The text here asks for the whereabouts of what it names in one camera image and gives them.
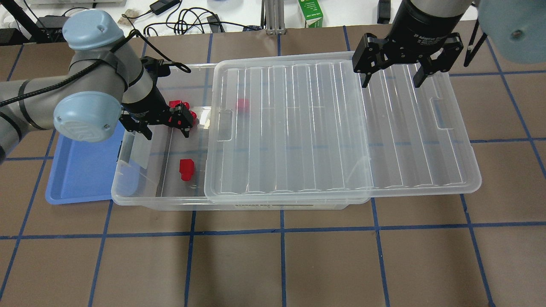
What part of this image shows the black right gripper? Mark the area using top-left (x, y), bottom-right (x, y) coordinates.
top-left (352, 0), bottom-right (464, 88)

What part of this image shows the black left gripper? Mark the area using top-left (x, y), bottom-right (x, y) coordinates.
top-left (119, 83), bottom-right (197, 141)

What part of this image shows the red block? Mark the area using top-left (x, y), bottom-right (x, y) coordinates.
top-left (235, 98), bottom-right (250, 113)
top-left (167, 100), bottom-right (197, 130)
top-left (179, 159), bottom-right (195, 182)

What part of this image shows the clear plastic box lid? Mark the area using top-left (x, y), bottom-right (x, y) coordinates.
top-left (203, 51), bottom-right (482, 206)

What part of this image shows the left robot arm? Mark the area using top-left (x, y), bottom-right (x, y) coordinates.
top-left (0, 9), bottom-right (197, 161)

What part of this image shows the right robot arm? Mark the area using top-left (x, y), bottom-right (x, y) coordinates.
top-left (351, 0), bottom-right (546, 88)

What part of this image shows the clear plastic storage box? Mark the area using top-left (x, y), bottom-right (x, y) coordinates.
top-left (112, 61), bottom-right (372, 211)

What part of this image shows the blue plastic tray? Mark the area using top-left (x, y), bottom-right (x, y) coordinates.
top-left (45, 126), bottom-right (125, 205)

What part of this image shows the green white carton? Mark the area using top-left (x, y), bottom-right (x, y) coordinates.
top-left (297, 0), bottom-right (324, 29)

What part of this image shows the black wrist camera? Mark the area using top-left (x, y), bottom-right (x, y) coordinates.
top-left (140, 56), bottom-right (171, 81)

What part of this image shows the aluminium frame post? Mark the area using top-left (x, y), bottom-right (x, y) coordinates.
top-left (261, 0), bottom-right (285, 35)

